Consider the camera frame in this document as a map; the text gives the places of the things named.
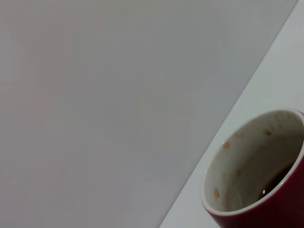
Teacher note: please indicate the red ceramic cup with coffee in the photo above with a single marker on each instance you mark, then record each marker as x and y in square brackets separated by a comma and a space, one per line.
[280, 211]

